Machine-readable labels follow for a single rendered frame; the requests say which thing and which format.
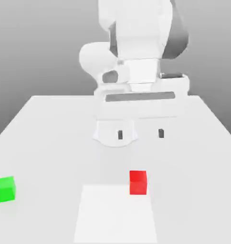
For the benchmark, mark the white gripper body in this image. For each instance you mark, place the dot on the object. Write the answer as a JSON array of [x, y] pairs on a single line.
[[140, 107]]

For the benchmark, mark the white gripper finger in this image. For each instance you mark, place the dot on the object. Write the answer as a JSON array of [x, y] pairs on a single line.
[[119, 134], [161, 133]]

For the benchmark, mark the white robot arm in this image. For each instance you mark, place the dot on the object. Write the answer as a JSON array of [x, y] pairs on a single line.
[[138, 38]]

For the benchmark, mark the small red cube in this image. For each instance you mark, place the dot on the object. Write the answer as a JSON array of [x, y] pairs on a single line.
[[138, 183]]

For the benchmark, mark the small green cube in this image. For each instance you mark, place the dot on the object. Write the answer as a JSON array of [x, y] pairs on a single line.
[[4, 189]]

